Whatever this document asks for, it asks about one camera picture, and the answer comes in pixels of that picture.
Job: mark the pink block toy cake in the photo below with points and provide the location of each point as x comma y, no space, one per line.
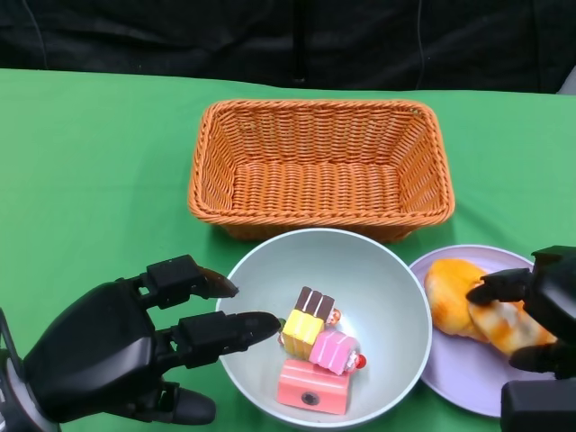
310,387

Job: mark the chocolate striped toy cake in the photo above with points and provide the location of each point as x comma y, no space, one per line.
315,302

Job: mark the yellow toy cake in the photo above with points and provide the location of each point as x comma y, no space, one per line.
302,330

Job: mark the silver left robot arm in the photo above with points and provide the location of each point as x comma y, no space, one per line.
13,396

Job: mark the lavender round plate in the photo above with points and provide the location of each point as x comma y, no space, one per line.
463,373

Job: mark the pale grey-green bowl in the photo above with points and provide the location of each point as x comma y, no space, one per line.
360,279

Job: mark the orange wicker basket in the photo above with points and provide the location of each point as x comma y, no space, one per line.
315,184

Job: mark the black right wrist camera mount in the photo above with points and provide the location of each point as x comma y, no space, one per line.
540,405

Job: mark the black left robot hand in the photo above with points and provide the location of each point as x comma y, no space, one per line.
99,346

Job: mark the round orange-white bread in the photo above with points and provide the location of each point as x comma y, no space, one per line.
508,330

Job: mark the green tablecloth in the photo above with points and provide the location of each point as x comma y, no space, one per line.
90,157

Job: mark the black backdrop curtain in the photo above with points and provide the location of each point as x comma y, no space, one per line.
180,36

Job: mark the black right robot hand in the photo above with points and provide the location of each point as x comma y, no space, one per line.
558,297

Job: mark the pink roll toy cake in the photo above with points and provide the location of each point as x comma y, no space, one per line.
330,351

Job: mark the long orange bread loaf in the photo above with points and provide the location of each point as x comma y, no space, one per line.
450,297

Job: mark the white panel corner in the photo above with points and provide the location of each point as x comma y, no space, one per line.
568,82

